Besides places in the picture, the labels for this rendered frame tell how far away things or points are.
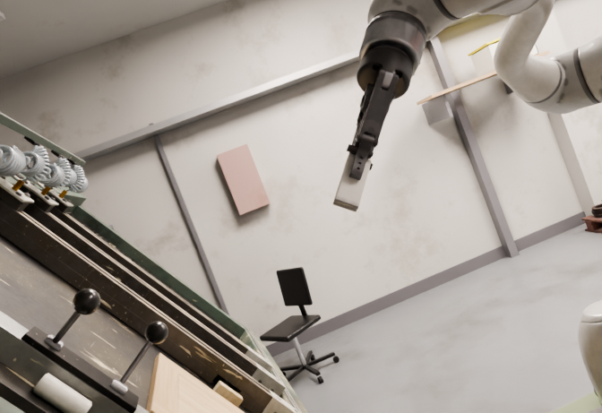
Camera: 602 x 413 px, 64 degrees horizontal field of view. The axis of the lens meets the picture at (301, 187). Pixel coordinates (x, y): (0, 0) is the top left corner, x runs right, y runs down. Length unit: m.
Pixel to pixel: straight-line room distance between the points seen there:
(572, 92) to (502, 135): 4.26
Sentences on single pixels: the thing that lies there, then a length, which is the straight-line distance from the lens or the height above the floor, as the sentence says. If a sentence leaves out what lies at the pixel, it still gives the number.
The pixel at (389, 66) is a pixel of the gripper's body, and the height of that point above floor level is 1.70.
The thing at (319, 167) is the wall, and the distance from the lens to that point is 4.79.
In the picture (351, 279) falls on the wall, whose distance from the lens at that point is 4.92.
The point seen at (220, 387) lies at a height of 1.15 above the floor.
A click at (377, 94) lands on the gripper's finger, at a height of 1.67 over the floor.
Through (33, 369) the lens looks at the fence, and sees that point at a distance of 0.85.
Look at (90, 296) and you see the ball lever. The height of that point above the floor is 1.55.
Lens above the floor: 1.61
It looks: 2 degrees down
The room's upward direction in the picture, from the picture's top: 21 degrees counter-clockwise
